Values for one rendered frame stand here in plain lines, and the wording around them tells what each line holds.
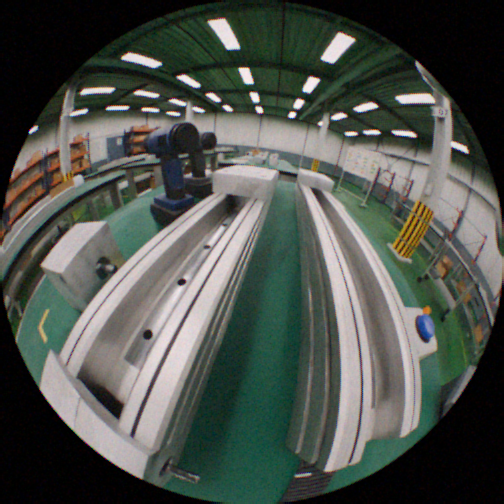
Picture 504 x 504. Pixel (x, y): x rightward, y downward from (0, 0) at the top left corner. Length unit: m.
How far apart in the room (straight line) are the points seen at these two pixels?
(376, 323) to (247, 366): 0.15
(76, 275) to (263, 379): 0.23
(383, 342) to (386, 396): 0.06
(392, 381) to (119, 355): 0.24
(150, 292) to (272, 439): 0.19
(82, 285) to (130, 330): 0.09
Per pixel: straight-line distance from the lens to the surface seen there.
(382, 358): 0.18
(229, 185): 0.28
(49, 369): 0.16
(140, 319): 0.16
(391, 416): 0.18
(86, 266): 0.22
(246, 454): 0.19
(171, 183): 0.32
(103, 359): 0.15
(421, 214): 3.21
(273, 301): 0.21
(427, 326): 0.26
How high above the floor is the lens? 0.95
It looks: 39 degrees down
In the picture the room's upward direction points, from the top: 9 degrees clockwise
